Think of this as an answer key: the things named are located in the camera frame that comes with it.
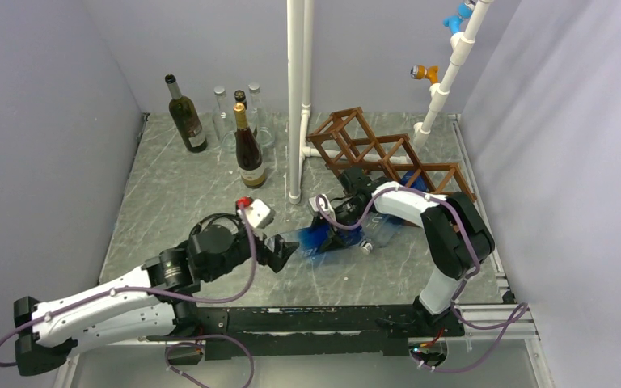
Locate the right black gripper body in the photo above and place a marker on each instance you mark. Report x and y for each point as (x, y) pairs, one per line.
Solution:
(348, 212)

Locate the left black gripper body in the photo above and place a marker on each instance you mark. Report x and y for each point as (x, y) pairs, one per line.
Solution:
(263, 251)

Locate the clear blue-label bottle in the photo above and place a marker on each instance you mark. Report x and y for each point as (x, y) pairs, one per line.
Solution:
(310, 238)
(385, 227)

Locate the brown wooden wine rack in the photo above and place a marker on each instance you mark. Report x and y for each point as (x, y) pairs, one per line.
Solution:
(345, 139)

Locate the brown bottle gold foil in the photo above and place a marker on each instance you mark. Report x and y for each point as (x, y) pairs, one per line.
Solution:
(248, 152)

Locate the clear bottle dark label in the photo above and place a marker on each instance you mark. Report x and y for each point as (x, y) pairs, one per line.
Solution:
(265, 134)

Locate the clear bottle with cork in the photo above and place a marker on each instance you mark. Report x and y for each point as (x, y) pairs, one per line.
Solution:
(223, 120)

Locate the small dark bottle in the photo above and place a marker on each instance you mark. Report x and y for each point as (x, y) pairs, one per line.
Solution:
(240, 97)

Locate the dark green wine bottle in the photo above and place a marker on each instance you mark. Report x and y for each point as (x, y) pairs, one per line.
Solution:
(185, 117)

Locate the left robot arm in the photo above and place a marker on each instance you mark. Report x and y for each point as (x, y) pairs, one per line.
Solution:
(156, 298)

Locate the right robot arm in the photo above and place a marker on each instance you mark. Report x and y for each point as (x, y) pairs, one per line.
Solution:
(458, 239)

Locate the orange pipe valve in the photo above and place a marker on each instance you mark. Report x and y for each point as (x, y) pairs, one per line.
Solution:
(419, 72)

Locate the white angled pvc pipe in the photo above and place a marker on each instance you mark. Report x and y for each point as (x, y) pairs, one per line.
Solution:
(461, 44)

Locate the white vertical pvc pipe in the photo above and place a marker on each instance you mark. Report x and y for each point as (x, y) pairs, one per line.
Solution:
(300, 17)

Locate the blue pipe valve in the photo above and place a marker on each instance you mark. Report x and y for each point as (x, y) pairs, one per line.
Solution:
(463, 12)

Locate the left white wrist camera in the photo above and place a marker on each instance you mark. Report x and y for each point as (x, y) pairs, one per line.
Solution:
(255, 212)

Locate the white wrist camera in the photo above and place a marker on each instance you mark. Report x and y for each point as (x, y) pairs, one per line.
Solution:
(255, 212)
(321, 206)

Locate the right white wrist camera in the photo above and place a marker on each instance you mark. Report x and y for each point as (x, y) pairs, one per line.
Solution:
(321, 206)

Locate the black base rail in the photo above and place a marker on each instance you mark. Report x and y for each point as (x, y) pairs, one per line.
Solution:
(391, 330)

